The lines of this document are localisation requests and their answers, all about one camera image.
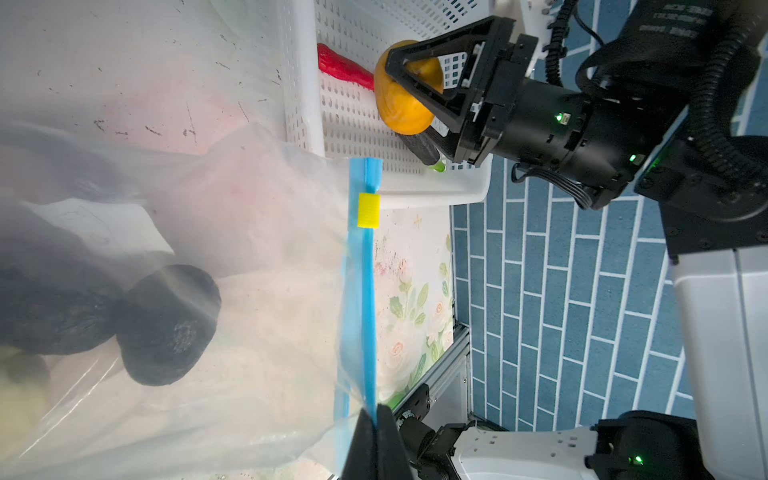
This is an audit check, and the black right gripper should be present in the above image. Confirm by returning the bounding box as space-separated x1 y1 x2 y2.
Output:
384 16 666 210

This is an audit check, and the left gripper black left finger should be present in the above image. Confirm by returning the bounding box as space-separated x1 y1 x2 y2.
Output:
340 412 377 480

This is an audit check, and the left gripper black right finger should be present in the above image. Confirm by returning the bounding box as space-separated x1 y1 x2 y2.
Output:
374 404 414 480

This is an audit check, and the yellow toy fruit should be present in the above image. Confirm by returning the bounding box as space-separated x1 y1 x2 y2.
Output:
374 40 444 136

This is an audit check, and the dark purple toy eggplant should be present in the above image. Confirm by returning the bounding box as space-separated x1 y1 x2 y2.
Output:
397 132 446 173

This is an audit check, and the clear zip top bag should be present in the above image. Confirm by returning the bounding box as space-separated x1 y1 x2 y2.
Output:
1 121 382 479

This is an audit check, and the dark toy avocado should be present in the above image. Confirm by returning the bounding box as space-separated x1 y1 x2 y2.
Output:
112 265 221 387

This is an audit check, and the cream toy bun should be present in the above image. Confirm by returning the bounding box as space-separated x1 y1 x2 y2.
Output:
1 346 51 459

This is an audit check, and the dark brown toy food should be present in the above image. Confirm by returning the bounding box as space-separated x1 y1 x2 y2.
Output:
1 203 122 355

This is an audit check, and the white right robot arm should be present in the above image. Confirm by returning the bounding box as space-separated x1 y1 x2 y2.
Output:
381 1 767 479

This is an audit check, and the red toy chili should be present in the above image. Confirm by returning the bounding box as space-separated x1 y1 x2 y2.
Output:
317 43 375 91

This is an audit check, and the white plastic basket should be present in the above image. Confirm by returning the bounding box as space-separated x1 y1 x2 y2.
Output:
206 0 529 210

